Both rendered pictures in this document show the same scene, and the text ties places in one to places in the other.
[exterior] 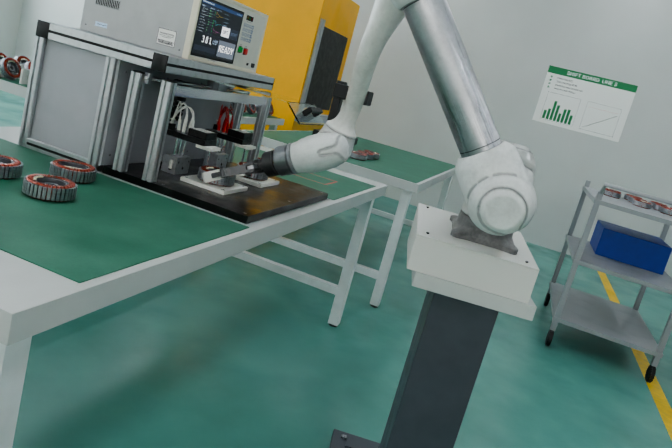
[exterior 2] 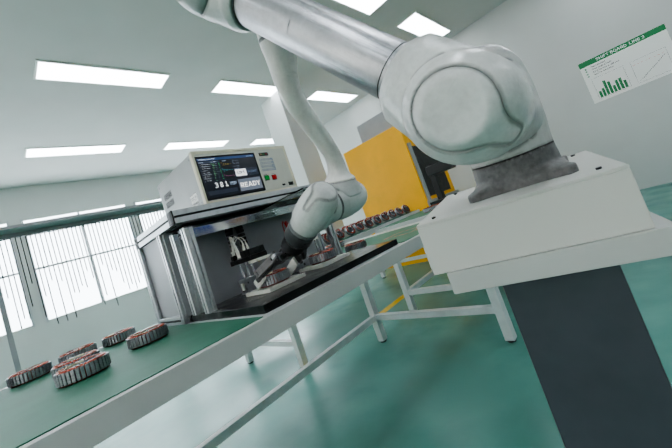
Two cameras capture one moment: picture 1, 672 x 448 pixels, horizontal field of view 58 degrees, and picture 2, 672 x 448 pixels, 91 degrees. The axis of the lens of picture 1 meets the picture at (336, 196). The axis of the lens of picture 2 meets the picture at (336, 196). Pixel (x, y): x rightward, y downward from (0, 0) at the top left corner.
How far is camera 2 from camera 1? 1.01 m
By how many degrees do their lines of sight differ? 30
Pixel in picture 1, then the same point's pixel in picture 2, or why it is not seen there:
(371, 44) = (282, 90)
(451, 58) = (289, 14)
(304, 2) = (393, 142)
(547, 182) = (646, 133)
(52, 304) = not seen: outside the picture
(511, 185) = (436, 65)
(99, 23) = not seen: hidden behind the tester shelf
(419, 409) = not seen: outside the picture
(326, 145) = (305, 198)
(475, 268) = (521, 224)
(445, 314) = (539, 307)
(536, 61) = (566, 70)
